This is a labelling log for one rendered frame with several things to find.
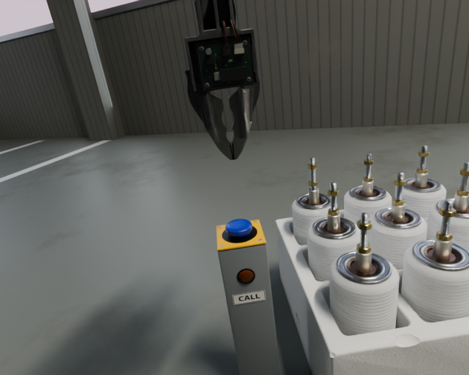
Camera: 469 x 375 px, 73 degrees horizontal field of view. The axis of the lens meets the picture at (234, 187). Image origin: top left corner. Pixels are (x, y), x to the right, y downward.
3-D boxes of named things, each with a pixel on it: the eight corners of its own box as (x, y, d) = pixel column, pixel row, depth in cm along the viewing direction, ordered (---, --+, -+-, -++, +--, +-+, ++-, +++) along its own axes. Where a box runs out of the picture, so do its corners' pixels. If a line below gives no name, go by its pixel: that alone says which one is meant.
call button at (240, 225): (254, 241, 46) (253, 228, 45) (227, 245, 46) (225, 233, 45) (251, 228, 50) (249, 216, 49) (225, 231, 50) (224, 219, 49)
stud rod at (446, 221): (441, 244, 47) (447, 199, 44) (448, 248, 46) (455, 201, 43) (436, 246, 46) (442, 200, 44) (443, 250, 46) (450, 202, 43)
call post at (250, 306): (282, 393, 56) (266, 244, 45) (243, 399, 56) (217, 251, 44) (275, 358, 63) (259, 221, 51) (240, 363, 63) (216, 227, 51)
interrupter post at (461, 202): (451, 207, 60) (453, 190, 58) (467, 207, 58) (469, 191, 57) (453, 213, 58) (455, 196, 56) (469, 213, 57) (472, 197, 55)
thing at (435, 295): (423, 315, 59) (434, 231, 52) (478, 354, 51) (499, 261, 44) (384, 335, 56) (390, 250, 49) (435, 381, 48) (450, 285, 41)
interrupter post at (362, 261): (374, 273, 45) (375, 254, 44) (357, 274, 46) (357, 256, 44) (368, 263, 48) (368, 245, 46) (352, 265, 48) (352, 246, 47)
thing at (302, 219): (295, 258, 80) (291, 193, 74) (334, 257, 79) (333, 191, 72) (296, 283, 72) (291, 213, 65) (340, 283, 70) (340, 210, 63)
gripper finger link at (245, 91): (236, 170, 39) (225, 91, 35) (232, 156, 44) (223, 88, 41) (261, 166, 39) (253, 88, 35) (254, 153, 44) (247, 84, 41)
